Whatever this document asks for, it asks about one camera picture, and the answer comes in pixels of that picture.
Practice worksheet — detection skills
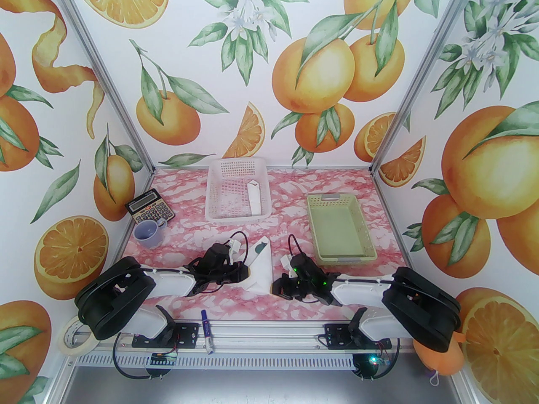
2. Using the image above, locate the aluminium frame post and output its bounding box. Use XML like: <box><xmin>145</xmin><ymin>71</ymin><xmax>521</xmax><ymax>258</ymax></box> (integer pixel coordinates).
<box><xmin>54</xmin><ymin>0</ymin><xmax>155</xmax><ymax>176</ymax></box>
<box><xmin>370</xmin><ymin>0</ymin><xmax>485</xmax><ymax>176</ymax></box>

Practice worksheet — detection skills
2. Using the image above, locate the purple capped marker pen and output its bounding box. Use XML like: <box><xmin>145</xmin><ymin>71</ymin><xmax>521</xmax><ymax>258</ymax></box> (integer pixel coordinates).
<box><xmin>200</xmin><ymin>310</ymin><xmax>214</xmax><ymax>355</ymax></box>

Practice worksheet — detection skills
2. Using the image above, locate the black desk calculator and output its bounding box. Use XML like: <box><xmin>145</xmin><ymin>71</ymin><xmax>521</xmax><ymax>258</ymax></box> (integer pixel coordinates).
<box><xmin>125</xmin><ymin>189</ymin><xmax>176</xmax><ymax>226</ymax></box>

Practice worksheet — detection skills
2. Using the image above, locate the orange plush toy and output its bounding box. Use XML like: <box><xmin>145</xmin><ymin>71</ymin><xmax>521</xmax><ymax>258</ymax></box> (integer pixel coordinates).
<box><xmin>412</xmin><ymin>331</ymin><xmax>466</xmax><ymax>389</ymax></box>

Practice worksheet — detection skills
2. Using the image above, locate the black power cable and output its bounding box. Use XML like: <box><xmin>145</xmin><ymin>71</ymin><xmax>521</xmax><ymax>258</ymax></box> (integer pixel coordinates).
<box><xmin>112</xmin><ymin>329</ymin><xmax>169</xmax><ymax>381</ymax></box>
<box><xmin>354</xmin><ymin>337</ymin><xmax>404</xmax><ymax>381</ymax></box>

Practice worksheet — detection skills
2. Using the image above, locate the rolled white napkin bundle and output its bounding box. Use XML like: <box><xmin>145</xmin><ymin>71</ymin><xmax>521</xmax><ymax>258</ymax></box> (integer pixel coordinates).
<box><xmin>248</xmin><ymin>179</ymin><xmax>263</xmax><ymax>217</ymax></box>

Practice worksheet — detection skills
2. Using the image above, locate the perforated metal cable tray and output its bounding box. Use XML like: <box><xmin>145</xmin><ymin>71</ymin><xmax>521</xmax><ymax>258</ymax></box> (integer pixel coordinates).
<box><xmin>116</xmin><ymin>354</ymin><xmax>419</xmax><ymax>370</ymax></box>

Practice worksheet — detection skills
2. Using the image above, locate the white plastic mesh basket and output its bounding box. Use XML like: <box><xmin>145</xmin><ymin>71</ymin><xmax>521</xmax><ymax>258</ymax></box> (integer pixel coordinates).
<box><xmin>205</xmin><ymin>157</ymin><xmax>273</xmax><ymax>225</ymax></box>

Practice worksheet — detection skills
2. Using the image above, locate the white paper napkin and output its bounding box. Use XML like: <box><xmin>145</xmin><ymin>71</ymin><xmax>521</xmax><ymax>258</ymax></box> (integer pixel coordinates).
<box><xmin>245</xmin><ymin>235</ymin><xmax>272</xmax><ymax>292</ymax></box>

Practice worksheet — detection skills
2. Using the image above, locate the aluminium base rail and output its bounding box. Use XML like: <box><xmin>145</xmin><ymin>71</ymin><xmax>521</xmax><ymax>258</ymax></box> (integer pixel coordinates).
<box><xmin>96</xmin><ymin>319</ymin><xmax>407</xmax><ymax>354</ymax></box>

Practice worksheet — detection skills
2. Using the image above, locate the light green plastic basket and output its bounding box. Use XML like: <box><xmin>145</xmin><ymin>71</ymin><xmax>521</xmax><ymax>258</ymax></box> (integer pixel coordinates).
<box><xmin>306</xmin><ymin>193</ymin><xmax>378</xmax><ymax>267</ymax></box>

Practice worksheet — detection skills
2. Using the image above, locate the lavender ceramic mug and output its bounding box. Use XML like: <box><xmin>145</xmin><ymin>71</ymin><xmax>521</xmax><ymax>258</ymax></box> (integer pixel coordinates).
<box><xmin>134</xmin><ymin>218</ymin><xmax>168</xmax><ymax>249</ymax></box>

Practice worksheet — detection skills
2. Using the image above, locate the masking tape roll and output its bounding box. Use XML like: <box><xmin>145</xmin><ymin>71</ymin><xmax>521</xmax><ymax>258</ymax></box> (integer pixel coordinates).
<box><xmin>58</xmin><ymin>315</ymin><xmax>100</xmax><ymax>356</ymax></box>

